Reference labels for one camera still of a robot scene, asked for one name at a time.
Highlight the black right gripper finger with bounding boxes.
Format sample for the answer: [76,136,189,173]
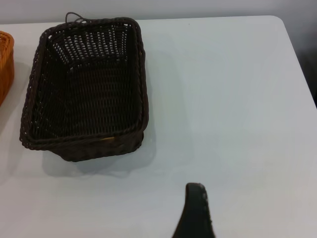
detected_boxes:
[170,182,216,238]

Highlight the dark brown wicker basket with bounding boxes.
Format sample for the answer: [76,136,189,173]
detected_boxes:
[19,11,152,163]

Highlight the orange wicker basket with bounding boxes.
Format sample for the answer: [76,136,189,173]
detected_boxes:
[0,30,15,107]

